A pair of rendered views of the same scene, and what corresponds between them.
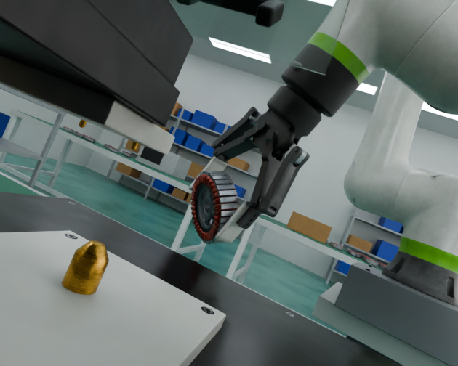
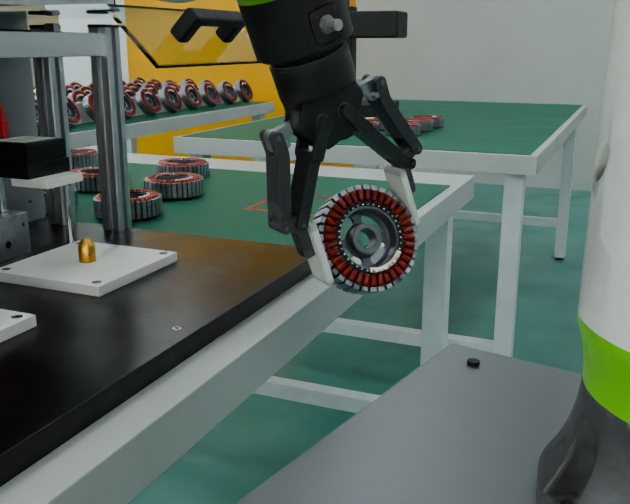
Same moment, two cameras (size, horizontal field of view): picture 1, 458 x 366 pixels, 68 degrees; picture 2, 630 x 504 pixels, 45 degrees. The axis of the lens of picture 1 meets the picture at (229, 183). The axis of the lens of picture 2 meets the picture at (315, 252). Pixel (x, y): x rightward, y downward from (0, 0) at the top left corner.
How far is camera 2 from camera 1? 0.96 m
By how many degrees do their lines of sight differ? 97
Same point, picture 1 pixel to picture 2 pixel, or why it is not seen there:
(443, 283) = (565, 445)
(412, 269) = not seen: hidden behind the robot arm
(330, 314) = not seen: hidden behind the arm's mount
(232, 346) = (78, 299)
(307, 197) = not seen: outside the picture
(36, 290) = (72, 257)
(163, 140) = (39, 183)
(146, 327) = (59, 271)
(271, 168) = (299, 166)
